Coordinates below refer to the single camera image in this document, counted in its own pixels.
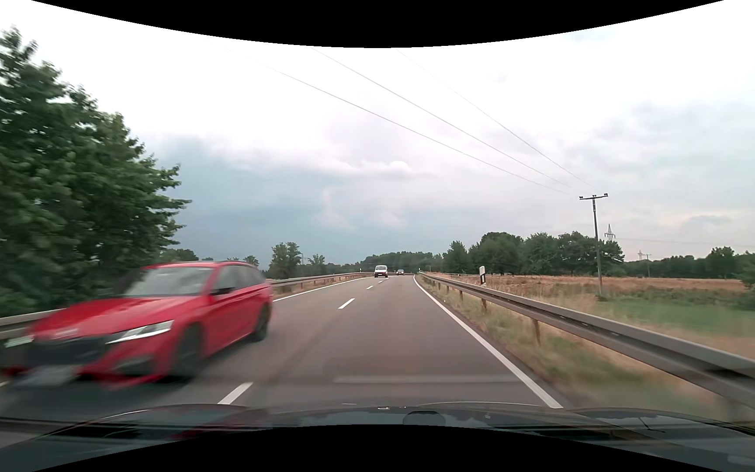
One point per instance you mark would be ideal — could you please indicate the white van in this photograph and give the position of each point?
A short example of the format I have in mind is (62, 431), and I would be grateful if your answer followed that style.
(381, 271)

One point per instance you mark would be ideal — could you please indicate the row of trees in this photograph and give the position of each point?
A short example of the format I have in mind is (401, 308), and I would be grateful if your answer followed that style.
(535, 254)
(292, 261)

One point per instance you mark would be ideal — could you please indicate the grey asphalt road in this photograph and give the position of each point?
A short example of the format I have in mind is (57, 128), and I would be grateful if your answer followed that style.
(377, 328)

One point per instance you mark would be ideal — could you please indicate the road markings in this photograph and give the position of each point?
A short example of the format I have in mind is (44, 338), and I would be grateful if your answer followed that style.
(497, 354)

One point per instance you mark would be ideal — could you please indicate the car's own bonnet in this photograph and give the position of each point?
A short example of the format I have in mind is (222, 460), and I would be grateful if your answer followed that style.
(377, 419)

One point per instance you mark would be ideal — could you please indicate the wooden utility pole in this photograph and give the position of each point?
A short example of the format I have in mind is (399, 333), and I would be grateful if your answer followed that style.
(596, 242)

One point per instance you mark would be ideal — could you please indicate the dry grass verge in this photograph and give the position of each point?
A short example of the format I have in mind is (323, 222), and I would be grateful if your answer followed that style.
(567, 354)

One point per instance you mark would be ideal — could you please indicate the lattice pylon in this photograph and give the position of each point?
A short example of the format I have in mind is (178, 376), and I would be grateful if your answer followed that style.
(609, 233)

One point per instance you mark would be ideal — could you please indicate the red estate car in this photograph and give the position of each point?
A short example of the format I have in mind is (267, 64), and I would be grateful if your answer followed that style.
(148, 321)

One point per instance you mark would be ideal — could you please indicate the dry grass field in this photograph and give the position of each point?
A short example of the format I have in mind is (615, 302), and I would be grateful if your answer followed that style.
(679, 301)

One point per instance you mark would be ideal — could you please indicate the large green tree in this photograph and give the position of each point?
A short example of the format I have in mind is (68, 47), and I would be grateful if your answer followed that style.
(43, 190)

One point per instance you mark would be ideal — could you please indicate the white marker post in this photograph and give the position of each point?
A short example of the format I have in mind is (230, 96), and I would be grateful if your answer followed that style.
(482, 275)

